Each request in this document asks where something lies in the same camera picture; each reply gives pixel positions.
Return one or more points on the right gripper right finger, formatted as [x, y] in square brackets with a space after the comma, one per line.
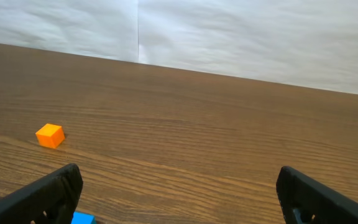
[315, 199]

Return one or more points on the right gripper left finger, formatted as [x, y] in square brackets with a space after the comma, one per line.
[48, 196]

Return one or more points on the blue cube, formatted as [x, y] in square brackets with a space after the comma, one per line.
[82, 218]

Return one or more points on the orange cube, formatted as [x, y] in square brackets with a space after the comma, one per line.
[50, 136]

